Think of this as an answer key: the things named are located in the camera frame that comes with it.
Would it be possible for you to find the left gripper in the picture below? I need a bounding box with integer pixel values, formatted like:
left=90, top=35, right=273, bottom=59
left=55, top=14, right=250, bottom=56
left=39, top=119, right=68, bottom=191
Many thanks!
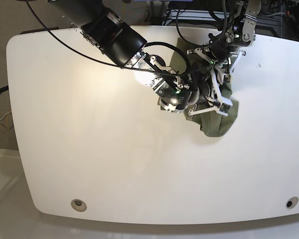
left=186, top=44, right=246, bottom=74

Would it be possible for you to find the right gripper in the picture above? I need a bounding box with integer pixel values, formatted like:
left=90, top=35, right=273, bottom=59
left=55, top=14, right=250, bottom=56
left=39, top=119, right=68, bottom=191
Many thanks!
left=186, top=63, right=223, bottom=117

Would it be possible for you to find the olive green T-shirt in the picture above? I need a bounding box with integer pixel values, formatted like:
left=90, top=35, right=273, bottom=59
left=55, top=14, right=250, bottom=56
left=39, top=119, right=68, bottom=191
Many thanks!
left=176, top=38, right=239, bottom=137

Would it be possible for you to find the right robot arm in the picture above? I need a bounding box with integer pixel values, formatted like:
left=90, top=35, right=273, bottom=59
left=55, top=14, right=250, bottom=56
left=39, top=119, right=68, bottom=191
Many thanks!
left=49, top=0, right=232, bottom=116

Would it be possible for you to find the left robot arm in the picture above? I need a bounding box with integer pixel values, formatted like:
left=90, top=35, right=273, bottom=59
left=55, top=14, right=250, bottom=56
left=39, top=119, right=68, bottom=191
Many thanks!
left=194, top=0, right=261, bottom=73

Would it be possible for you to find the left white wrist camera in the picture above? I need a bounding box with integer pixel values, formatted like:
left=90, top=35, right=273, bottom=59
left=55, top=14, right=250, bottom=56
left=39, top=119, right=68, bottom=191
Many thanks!
left=223, top=68, right=231, bottom=84

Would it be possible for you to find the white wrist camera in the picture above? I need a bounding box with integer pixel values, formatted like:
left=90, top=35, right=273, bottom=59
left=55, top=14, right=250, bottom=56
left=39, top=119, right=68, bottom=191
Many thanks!
left=223, top=68, right=231, bottom=84
left=217, top=97, right=233, bottom=117

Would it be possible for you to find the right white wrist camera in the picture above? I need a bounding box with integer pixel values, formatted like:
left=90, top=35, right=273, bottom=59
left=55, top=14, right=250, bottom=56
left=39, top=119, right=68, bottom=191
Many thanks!
left=217, top=97, right=233, bottom=117

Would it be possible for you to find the right arm black looped cable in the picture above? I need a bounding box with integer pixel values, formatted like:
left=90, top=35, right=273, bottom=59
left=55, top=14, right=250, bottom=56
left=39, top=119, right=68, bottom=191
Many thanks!
left=144, top=41, right=191, bottom=77

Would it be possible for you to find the aluminium frame rail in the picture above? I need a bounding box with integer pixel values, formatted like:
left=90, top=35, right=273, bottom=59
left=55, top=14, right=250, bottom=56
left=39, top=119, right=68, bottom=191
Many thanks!
left=178, top=9, right=287, bottom=38

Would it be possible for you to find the right table cable grommet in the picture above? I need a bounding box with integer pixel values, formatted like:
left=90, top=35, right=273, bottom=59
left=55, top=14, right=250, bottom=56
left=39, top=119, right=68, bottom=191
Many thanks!
left=286, top=197, right=299, bottom=209

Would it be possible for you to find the table cable grommet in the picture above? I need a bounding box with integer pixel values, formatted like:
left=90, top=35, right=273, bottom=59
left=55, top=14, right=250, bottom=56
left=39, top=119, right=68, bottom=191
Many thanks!
left=71, top=199, right=87, bottom=212
left=286, top=197, right=299, bottom=209

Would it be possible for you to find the left table cable grommet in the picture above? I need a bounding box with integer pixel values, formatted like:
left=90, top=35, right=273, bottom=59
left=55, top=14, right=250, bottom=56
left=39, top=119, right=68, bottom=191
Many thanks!
left=71, top=199, right=87, bottom=212

